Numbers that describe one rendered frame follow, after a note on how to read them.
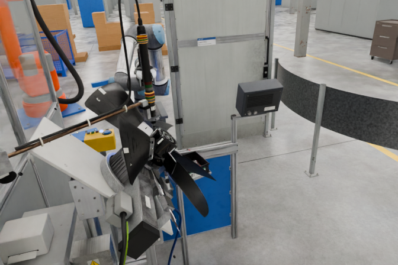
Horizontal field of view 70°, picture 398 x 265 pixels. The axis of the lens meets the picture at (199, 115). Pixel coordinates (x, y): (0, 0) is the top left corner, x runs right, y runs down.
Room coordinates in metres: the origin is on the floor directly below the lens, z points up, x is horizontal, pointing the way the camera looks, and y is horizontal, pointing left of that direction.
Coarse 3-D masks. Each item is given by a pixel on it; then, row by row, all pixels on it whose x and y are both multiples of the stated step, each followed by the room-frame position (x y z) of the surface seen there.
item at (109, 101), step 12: (108, 84) 1.20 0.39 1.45; (96, 96) 1.11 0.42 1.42; (108, 96) 1.14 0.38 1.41; (120, 96) 1.18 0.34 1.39; (96, 108) 1.07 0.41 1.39; (108, 108) 1.10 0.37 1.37; (120, 108) 1.12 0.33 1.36; (132, 108) 1.16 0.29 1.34; (108, 120) 1.06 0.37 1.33; (132, 120) 1.11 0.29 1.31
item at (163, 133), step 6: (156, 132) 1.07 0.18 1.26; (162, 132) 1.09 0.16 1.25; (168, 132) 1.15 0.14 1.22; (156, 138) 1.05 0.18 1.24; (168, 138) 1.09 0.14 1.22; (174, 138) 1.13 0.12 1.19; (156, 144) 1.04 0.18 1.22; (162, 144) 1.04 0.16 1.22; (168, 144) 1.04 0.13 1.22; (174, 144) 1.05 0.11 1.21; (156, 150) 1.03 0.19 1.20; (162, 150) 1.03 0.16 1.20; (168, 150) 1.04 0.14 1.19; (156, 156) 1.04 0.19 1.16; (162, 156) 1.03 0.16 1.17; (150, 162) 1.01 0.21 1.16; (156, 162) 1.03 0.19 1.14; (162, 162) 1.08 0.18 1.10; (156, 168) 1.02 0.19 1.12
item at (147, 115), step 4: (144, 104) 1.13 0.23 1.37; (140, 108) 1.15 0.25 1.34; (144, 108) 1.13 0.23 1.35; (148, 108) 1.14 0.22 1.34; (144, 112) 1.15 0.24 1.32; (148, 112) 1.14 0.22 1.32; (144, 116) 1.16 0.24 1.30; (148, 116) 1.14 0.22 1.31; (156, 116) 1.17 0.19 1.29; (160, 116) 1.18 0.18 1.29; (148, 120) 1.15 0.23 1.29; (152, 120) 1.14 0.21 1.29; (156, 120) 1.15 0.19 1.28
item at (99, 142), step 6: (90, 132) 1.49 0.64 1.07; (102, 132) 1.47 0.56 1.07; (84, 138) 1.42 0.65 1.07; (90, 138) 1.41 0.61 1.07; (96, 138) 1.41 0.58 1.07; (102, 138) 1.42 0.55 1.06; (108, 138) 1.42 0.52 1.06; (114, 138) 1.47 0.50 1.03; (90, 144) 1.40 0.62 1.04; (96, 144) 1.41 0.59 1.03; (102, 144) 1.42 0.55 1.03; (108, 144) 1.42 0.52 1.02; (114, 144) 1.43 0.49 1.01; (96, 150) 1.41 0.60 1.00; (102, 150) 1.41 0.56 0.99
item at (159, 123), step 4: (148, 124) 1.33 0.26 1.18; (156, 124) 1.33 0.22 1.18; (160, 124) 1.34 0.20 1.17; (164, 124) 1.36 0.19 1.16; (168, 124) 1.39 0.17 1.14; (152, 128) 1.26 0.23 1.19; (156, 128) 1.27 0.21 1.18; (164, 128) 1.28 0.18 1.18; (168, 128) 1.29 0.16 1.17; (152, 132) 1.21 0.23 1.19
